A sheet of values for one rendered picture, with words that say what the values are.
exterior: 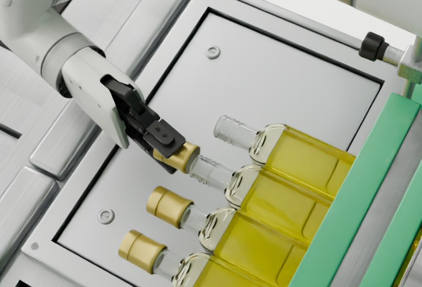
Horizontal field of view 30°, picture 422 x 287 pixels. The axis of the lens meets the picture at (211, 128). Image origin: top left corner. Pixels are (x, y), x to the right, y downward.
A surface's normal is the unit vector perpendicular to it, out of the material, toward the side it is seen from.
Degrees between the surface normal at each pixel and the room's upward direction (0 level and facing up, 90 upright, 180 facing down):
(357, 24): 90
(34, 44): 83
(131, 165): 90
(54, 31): 92
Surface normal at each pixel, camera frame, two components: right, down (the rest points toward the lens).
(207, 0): -0.08, -0.45
